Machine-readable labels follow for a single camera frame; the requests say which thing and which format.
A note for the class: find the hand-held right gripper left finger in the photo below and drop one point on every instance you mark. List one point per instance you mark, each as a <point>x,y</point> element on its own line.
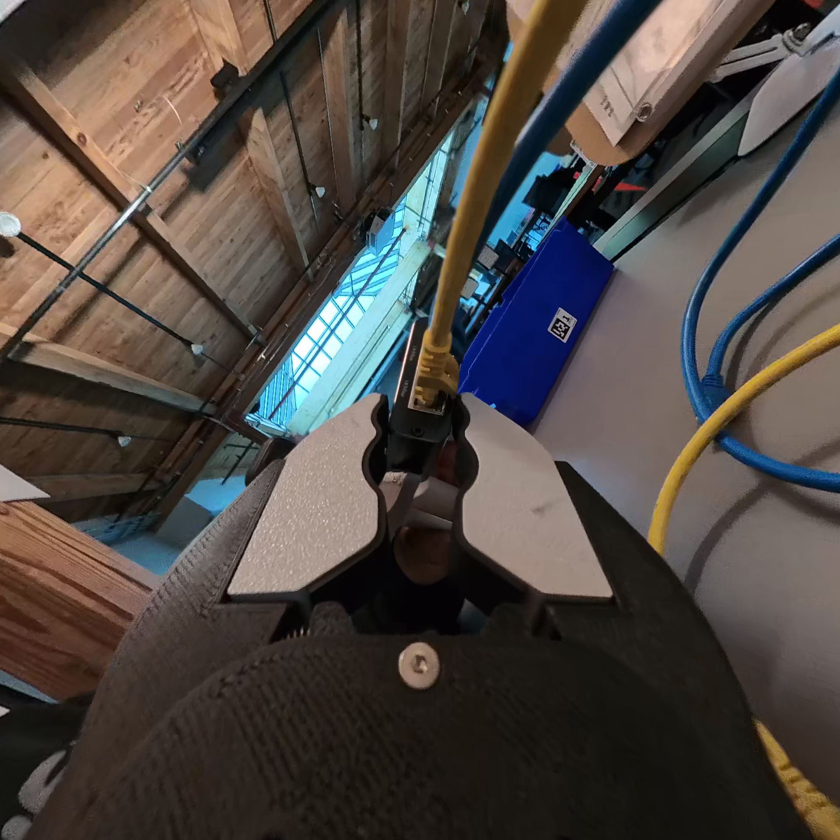
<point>308,505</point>

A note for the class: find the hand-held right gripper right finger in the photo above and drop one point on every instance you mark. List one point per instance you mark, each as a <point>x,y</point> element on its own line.
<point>531,512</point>

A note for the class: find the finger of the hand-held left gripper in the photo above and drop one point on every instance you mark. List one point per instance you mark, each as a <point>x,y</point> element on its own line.
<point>426,502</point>

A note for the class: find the black network adapter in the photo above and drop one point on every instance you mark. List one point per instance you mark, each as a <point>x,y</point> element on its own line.
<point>420,439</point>

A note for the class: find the blue plastic bin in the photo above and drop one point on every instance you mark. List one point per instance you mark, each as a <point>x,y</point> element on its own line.
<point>525,367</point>

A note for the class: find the grey desk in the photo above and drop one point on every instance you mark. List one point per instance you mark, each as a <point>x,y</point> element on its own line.
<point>623,407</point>

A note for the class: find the person's left hand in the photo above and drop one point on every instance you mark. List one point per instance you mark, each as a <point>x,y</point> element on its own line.
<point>423,554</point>

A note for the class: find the white paper sheet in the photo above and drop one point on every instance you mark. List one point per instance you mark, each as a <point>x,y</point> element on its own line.
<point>16,485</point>

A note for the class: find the white ceiling spotlight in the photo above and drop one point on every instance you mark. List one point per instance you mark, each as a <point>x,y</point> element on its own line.
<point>9,225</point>

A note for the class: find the printed instruction sheet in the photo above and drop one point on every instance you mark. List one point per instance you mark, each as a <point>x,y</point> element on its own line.
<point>656,59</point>

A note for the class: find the wooden post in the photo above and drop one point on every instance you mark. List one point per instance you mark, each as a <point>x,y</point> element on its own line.
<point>59,590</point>

